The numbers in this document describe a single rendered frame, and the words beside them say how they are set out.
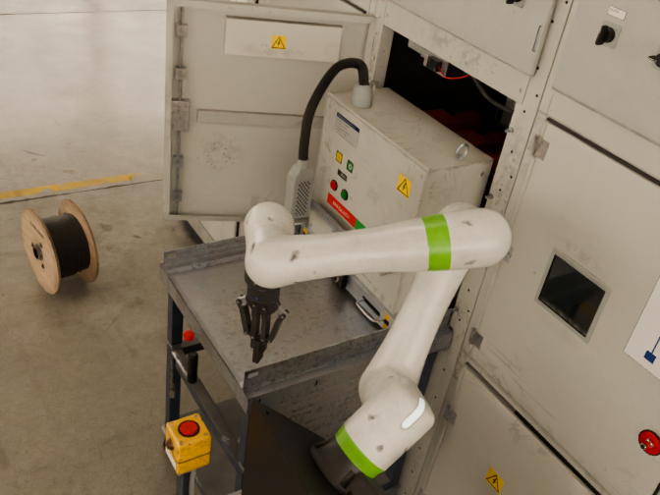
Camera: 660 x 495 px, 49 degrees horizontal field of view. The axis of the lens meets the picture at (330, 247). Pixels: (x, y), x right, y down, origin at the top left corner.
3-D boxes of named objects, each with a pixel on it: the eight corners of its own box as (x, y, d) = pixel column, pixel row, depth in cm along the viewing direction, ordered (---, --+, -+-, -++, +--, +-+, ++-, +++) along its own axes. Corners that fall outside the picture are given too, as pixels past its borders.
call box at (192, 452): (177, 476, 166) (178, 447, 160) (164, 451, 171) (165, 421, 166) (209, 465, 170) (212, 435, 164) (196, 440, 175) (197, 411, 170)
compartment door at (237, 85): (162, 209, 251) (166, -9, 210) (340, 214, 265) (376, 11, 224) (162, 220, 245) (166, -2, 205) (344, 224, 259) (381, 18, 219)
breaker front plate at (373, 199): (388, 318, 207) (424, 171, 181) (304, 230, 239) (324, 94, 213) (392, 317, 208) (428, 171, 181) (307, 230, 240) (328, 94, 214)
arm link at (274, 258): (417, 250, 156) (417, 205, 150) (429, 283, 146) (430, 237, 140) (247, 269, 154) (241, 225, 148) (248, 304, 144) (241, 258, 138)
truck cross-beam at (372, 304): (390, 337, 207) (395, 321, 204) (299, 238, 243) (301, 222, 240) (405, 333, 210) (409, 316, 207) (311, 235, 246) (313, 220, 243)
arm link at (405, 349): (395, 413, 177) (489, 213, 171) (407, 440, 161) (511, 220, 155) (347, 393, 175) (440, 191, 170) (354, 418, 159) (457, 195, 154)
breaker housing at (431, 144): (392, 319, 207) (429, 169, 180) (306, 229, 240) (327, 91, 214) (520, 281, 232) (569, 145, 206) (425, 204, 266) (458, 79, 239)
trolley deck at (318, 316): (247, 415, 185) (248, 399, 182) (159, 278, 227) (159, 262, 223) (449, 347, 219) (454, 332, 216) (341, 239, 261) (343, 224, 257)
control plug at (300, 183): (289, 221, 225) (296, 171, 216) (282, 212, 229) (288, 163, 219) (310, 216, 229) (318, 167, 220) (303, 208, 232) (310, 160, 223)
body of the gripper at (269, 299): (288, 277, 167) (284, 309, 172) (254, 266, 169) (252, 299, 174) (274, 295, 161) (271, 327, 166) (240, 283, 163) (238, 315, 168)
